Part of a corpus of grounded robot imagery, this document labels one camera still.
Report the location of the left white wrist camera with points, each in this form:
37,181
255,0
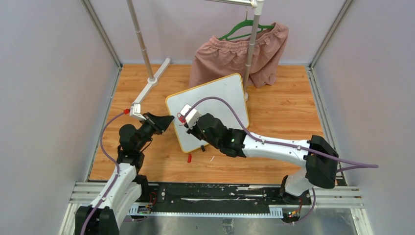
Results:
135,112

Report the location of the yellow framed whiteboard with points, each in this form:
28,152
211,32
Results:
228,88

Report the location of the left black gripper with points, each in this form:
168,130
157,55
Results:
159,124

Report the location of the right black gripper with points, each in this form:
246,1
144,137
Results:
193,130

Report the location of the pink shorts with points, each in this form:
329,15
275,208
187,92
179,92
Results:
216,58

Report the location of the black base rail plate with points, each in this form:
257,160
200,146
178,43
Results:
236,200

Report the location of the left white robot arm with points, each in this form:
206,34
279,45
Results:
106,213

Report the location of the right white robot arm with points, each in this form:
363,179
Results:
316,157

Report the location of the silver clothes rack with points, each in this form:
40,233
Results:
181,30

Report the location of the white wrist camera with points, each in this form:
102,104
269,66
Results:
190,115
135,112

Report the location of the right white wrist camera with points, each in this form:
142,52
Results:
190,115

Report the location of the green clothes hanger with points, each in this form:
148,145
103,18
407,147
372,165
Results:
246,28

